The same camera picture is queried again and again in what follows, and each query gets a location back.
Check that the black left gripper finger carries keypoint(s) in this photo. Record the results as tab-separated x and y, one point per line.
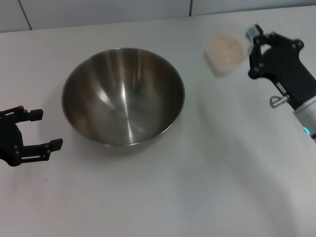
34	114
39	150

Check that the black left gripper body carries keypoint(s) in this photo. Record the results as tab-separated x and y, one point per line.
10	140

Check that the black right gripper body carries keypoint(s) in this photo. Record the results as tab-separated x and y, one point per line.
286	71

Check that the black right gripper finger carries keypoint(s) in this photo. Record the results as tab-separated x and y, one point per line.
281	39
255	61

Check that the clear plastic cup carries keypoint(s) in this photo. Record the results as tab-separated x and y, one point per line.
214	66

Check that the stainless steel mixing bowl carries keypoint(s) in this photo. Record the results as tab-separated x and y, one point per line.
123	98

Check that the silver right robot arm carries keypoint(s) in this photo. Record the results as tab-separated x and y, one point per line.
307	116

